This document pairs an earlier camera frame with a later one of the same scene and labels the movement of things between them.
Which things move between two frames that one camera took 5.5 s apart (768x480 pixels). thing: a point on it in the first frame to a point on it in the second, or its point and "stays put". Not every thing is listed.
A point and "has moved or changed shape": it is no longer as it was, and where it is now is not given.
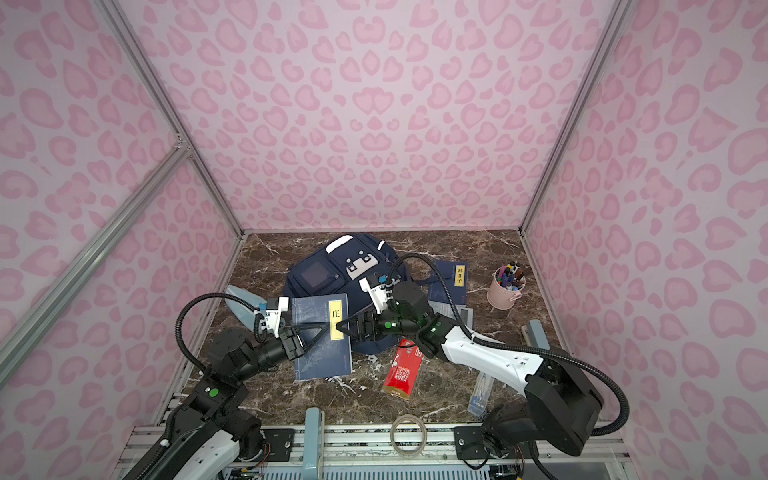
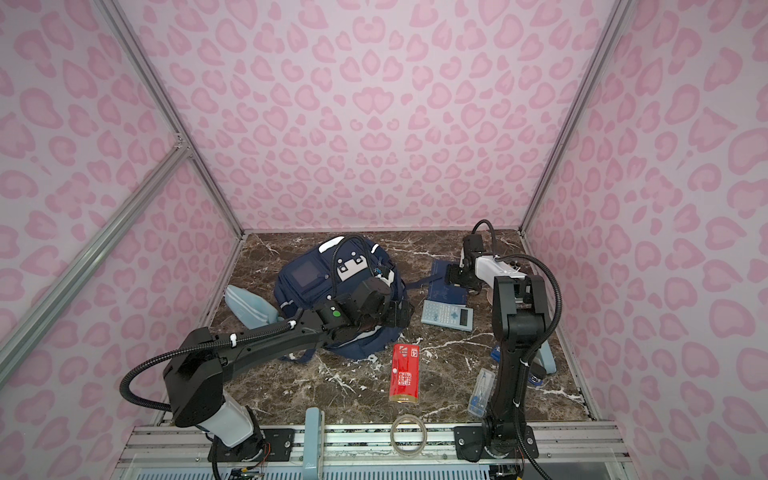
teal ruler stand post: x=312 y=442 stays put
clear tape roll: x=423 y=432 stays put
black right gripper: x=365 y=328 to x=452 y=275
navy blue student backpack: x=338 y=267 has moved or changed shape
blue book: x=455 y=273 stays put
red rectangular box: x=404 y=369 stays put
